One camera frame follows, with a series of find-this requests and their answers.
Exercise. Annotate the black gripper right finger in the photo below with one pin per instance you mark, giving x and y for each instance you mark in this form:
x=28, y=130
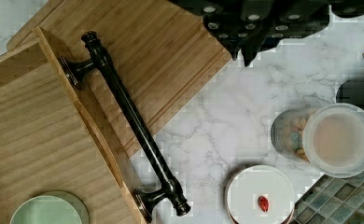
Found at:
x=278, y=19

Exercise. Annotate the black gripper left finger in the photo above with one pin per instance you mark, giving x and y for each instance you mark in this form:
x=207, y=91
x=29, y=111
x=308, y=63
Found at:
x=225, y=20

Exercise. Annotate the bamboo cutting board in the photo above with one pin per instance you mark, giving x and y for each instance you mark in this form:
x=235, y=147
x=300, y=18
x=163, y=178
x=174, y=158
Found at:
x=162, y=53

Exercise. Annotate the clear plastic snack jar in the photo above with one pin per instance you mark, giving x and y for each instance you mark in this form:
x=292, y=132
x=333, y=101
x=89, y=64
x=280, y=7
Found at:
x=331, y=138

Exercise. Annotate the green tiled trivet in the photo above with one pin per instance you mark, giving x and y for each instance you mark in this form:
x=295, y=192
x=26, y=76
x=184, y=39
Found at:
x=332, y=201

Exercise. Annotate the pale green round plate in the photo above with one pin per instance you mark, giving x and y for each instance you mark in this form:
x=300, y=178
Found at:
x=54, y=207

